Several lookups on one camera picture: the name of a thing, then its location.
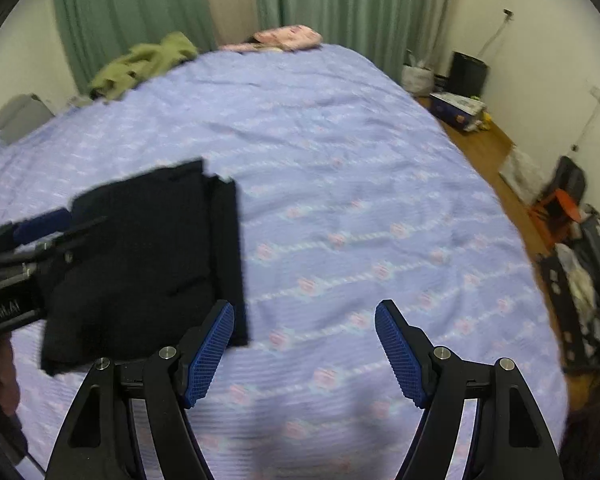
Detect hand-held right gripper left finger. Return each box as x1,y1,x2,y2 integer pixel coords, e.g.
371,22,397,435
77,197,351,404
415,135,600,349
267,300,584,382
45,299,236,480

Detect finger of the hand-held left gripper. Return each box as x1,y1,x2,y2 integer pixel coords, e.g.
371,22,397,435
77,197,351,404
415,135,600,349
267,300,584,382
0,207,74,261
0,216,110,281

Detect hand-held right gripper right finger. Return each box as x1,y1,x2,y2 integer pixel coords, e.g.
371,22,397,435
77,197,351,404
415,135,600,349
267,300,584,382
374,299,566,480

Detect black pants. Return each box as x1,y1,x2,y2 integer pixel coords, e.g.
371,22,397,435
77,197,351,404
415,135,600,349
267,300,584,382
40,158,251,377

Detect person's left hand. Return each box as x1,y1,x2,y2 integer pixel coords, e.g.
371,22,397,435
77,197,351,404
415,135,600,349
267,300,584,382
0,337,22,418

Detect grey padded headboard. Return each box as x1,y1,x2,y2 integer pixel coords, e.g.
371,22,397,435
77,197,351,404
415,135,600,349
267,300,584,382
0,93,57,153

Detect bed with blue sheet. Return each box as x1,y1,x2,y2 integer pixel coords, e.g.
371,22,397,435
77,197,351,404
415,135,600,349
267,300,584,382
0,42,571,480

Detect olive green garment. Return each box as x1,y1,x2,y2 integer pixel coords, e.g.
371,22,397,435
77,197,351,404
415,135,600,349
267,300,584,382
86,31,200,104

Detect open black suitcase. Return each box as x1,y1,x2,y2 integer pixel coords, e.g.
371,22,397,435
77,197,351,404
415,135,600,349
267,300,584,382
536,204,600,373

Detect white plastic bag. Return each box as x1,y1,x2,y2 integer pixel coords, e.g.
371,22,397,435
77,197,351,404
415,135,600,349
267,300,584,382
498,145,547,202

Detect green curtain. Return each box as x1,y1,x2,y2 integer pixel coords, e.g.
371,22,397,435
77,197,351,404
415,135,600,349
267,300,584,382
253,0,457,83
50,0,217,95

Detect black backpack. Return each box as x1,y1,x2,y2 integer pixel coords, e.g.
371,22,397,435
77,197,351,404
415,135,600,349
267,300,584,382
544,156,587,207

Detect blue cardboard box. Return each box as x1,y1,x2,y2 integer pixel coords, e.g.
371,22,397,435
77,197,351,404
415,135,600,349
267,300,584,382
428,92,487,134

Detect white paper bag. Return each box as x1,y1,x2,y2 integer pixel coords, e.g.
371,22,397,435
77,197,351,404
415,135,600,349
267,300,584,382
402,50,435,96

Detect black bin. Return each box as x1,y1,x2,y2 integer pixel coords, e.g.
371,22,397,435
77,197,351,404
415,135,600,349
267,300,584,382
450,51,490,99

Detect beige sheer curtain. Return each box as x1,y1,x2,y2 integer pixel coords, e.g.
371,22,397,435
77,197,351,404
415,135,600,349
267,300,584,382
199,0,259,47

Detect pink patterned garment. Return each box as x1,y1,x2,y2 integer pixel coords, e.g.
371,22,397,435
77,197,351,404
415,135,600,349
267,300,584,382
219,24,324,54

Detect wall socket with cable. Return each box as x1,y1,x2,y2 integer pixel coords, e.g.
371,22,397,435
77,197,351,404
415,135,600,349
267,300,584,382
479,8,515,58

